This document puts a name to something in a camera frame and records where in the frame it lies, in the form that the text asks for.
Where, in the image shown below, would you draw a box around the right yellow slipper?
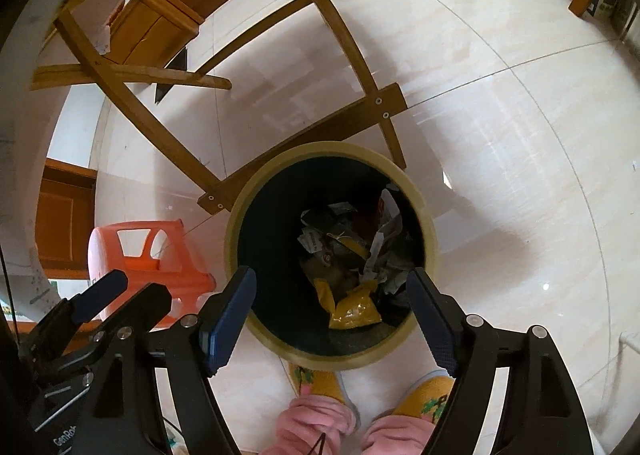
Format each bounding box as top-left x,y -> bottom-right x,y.
393,369 -> 454,425

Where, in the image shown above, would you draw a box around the round trash bin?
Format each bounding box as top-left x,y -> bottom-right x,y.
226,141 -> 438,371

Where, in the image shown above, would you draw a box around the left yellow slipper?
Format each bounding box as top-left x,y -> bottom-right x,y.
288,363 -> 358,415

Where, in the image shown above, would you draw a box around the orange plastic stool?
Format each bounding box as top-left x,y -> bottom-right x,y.
88,220 -> 216,328

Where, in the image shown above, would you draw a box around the yellow slipper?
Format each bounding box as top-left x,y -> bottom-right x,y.
288,363 -> 358,415
393,369 -> 454,425

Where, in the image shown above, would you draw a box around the wooden table leg frame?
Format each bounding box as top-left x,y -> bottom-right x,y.
32,7 -> 408,214

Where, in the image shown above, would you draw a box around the yellow snack wrapper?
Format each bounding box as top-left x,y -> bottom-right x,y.
312,279 -> 382,331

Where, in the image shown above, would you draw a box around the person's pink trouser legs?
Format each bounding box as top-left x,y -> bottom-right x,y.
262,394 -> 435,454

